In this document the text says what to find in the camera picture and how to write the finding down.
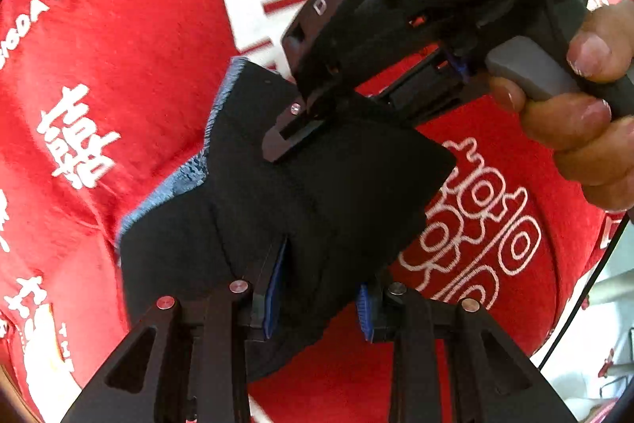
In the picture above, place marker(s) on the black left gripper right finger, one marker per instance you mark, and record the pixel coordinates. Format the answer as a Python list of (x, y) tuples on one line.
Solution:
[(453, 363)]

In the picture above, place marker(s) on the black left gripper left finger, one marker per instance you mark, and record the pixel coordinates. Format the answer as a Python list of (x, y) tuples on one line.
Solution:
[(186, 361)]

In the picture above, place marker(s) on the black pants grey waistband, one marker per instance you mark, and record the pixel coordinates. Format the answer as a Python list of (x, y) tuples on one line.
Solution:
[(334, 210)]

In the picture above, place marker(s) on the person's right hand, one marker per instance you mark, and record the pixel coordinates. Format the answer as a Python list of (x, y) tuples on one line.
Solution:
[(590, 146)]

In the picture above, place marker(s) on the red blanket white characters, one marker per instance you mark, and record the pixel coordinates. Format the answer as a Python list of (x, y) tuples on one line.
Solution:
[(103, 108)]

